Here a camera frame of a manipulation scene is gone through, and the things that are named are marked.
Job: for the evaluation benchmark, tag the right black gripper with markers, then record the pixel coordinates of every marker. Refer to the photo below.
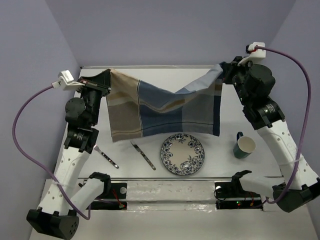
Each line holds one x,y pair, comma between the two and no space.
231,68

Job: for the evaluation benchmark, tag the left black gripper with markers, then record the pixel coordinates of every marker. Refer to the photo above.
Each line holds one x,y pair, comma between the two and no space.
101,82

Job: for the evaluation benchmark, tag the blue beige checked cloth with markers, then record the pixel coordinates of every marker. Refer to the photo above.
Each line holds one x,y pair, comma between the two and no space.
138,109

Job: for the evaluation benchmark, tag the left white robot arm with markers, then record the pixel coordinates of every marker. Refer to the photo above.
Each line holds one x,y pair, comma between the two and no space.
59,212

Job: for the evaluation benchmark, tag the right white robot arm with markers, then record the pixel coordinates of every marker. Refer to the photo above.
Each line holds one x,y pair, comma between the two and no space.
290,193

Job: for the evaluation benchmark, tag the steel fork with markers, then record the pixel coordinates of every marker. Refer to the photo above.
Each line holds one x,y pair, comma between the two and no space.
96,148

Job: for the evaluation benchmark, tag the dark green mug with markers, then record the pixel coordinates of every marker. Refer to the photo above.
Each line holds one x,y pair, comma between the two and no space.
244,146

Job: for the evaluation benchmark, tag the blue floral ceramic plate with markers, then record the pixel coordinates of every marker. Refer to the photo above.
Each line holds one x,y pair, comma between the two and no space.
182,154

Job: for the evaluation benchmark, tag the steel table knife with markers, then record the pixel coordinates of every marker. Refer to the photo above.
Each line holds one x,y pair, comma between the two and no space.
137,148

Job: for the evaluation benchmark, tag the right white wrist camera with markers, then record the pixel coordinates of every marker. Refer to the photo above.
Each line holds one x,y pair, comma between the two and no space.
255,54

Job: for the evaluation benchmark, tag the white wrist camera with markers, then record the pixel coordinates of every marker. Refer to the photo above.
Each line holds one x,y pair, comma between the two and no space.
67,82
255,54

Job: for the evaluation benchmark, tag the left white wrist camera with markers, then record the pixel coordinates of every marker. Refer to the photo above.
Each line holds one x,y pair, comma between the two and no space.
67,82

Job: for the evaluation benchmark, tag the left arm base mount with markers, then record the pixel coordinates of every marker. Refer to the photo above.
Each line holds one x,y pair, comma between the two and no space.
114,194

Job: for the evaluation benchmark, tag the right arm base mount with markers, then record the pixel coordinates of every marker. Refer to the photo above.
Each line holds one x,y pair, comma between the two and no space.
230,195

